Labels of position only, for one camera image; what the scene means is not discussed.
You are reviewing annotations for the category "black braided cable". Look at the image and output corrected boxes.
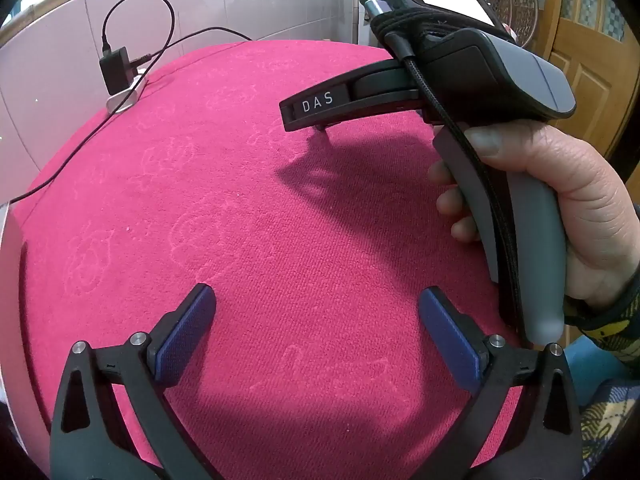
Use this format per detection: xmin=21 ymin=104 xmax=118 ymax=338
xmin=392 ymin=32 xmax=526 ymax=338

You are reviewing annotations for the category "blue plastic stool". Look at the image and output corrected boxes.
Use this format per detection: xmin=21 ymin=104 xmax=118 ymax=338
xmin=565 ymin=335 xmax=632 ymax=403

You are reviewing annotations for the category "black power strip cable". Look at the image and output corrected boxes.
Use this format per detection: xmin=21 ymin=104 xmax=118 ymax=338
xmin=10 ymin=107 xmax=117 ymax=203

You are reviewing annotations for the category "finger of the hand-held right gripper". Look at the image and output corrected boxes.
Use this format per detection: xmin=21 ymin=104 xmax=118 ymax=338
xmin=279 ymin=76 xmax=353 ymax=135

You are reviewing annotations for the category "person's patterned clothing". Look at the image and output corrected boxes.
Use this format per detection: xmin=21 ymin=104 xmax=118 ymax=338
xmin=580 ymin=379 xmax=640 ymax=480

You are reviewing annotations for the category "looped black adapter cable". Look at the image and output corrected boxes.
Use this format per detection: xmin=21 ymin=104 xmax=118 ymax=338
xmin=101 ymin=0 xmax=176 ymax=61

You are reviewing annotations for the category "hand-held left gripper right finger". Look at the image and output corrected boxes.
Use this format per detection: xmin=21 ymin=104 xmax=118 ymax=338
xmin=418 ymin=286 xmax=583 ymax=480

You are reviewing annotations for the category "white power strip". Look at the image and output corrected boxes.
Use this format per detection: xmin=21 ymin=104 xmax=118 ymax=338
xmin=106 ymin=64 xmax=149 ymax=114

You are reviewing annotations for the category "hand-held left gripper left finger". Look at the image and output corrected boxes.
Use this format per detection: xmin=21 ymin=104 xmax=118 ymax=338
xmin=50 ymin=283 xmax=218 ymax=480

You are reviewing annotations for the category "thin black cable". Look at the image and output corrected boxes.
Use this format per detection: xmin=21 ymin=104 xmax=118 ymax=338
xmin=132 ymin=26 xmax=253 ymax=63

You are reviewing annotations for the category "red tablecloth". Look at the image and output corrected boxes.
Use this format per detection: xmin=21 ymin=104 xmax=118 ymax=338
xmin=12 ymin=40 xmax=571 ymax=480

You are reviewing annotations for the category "wooden door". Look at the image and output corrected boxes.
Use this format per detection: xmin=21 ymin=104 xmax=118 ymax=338
xmin=530 ymin=0 xmax=640 ymax=161

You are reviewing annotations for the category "person's right forearm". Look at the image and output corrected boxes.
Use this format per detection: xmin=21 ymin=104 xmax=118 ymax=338
xmin=562 ymin=280 xmax=640 ymax=378

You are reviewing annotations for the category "black power adapter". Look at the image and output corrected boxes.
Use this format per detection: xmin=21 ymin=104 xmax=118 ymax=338
xmin=99 ymin=47 xmax=133 ymax=96

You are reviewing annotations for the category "person's right hand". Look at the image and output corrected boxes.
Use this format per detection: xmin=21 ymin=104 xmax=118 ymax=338
xmin=427 ymin=122 xmax=640 ymax=311

